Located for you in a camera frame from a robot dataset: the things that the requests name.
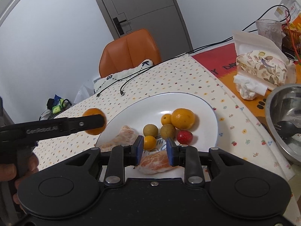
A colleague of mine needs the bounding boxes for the large orange mandarin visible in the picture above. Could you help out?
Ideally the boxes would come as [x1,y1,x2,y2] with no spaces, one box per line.
[83,108,107,136]

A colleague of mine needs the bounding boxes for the small yellow kumquat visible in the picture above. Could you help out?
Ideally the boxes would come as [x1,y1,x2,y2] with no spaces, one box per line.
[143,136,157,150]

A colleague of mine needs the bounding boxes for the orange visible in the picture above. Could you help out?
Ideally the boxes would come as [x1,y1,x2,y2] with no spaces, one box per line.
[171,108,195,130]

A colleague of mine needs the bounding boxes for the left hand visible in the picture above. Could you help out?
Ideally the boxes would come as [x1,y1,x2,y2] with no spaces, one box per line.
[1,153,39,209]

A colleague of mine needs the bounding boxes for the white plastic bag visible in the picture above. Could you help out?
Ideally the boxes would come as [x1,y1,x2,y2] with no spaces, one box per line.
[73,80,94,105]

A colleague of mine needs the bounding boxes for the small orange kumquat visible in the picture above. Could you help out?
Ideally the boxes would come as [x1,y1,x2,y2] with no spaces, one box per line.
[161,113,172,125]

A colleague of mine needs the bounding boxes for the white oval plate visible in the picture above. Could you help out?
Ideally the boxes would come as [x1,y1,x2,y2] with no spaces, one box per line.
[97,92,218,165]

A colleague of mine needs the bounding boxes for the white black cushion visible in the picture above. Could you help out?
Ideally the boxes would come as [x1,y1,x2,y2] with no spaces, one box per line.
[94,59,154,93]

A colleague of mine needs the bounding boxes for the dotted white tablecloth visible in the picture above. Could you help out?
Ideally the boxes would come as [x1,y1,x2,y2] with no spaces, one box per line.
[33,54,296,217]

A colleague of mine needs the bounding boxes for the crumpled white tissue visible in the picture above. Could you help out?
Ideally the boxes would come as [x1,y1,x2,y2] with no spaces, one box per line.
[233,75,267,101]

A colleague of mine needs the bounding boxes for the orange leather chair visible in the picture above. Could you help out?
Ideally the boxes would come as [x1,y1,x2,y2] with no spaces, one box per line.
[99,29,162,78]

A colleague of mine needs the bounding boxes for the red orange placemat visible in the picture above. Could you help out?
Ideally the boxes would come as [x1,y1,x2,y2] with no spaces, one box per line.
[192,43,271,125]

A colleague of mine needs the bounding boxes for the stainless steel bowl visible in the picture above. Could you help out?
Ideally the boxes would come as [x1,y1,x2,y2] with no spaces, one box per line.
[265,84,300,165]

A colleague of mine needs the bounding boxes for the floral tissue pack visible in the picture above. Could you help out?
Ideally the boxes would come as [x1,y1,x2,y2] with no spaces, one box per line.
[236,50,288,86]

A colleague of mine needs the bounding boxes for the grey door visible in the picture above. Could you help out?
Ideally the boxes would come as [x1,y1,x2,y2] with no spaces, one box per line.
[96,0,192,59]

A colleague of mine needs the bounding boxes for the clear plastic cup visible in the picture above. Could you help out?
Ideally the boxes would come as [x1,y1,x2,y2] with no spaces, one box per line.
[256,19,285,49]

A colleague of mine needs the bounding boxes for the orange snack bag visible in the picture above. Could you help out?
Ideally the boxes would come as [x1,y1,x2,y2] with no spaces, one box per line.
[281,14,301,62]

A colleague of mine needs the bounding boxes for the black wire rack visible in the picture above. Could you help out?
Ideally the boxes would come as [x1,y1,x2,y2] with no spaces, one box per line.
[39,95,72,120]

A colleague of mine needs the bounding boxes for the black usb cable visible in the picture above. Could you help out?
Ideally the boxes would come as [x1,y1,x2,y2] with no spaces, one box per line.
[119,36,236,97]

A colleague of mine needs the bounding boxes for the black door handle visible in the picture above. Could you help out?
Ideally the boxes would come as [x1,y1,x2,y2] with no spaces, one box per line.
[112,17,127,36]

